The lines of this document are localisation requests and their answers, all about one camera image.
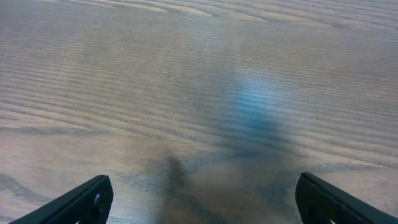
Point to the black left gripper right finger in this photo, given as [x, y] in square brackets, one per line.
[319, 202]

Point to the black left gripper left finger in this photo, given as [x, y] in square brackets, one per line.
[89, 203]

